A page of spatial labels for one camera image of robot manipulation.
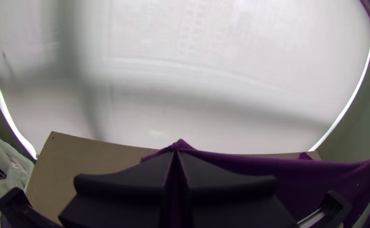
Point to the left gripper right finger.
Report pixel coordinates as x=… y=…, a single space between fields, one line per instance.
x=229 y=196

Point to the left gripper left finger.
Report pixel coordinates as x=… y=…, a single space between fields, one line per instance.
x=124 y=190

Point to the dark t-shirt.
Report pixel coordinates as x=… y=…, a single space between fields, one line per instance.
x=314 y=177

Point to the heap of clothes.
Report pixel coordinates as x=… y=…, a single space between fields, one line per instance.
x=14 y=177

